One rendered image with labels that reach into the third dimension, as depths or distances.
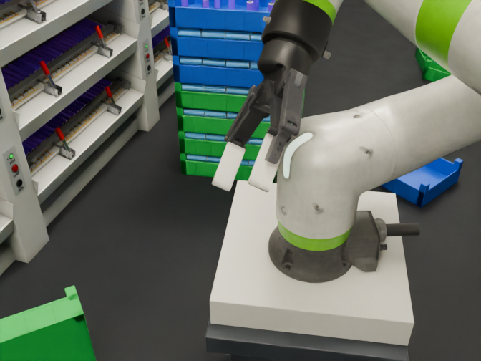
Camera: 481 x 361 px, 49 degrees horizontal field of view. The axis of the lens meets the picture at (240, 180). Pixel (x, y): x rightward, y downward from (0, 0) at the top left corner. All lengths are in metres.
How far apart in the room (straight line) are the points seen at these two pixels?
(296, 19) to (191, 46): 0.75
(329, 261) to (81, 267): 0.75
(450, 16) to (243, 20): 0.97
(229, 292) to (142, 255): 0.60
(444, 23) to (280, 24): 0.31
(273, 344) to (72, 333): 0.40
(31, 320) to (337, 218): 0.59
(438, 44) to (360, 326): 0.49
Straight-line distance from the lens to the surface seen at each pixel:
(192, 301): 1.31
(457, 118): 0.77
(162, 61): 2.09
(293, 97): 0.70
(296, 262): 0.88
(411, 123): 0.82
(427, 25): 0.53
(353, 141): 0.78
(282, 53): 0.76
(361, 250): 0.90
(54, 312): 1.08
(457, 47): 0.51
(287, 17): 0.78
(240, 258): 0.92
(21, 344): 1.08
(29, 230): 1.47
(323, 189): 0.77
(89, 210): 1.62
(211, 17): 1.45
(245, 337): 0.89
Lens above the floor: 0.98
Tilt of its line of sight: 36 degrees down
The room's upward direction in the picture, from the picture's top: straight up
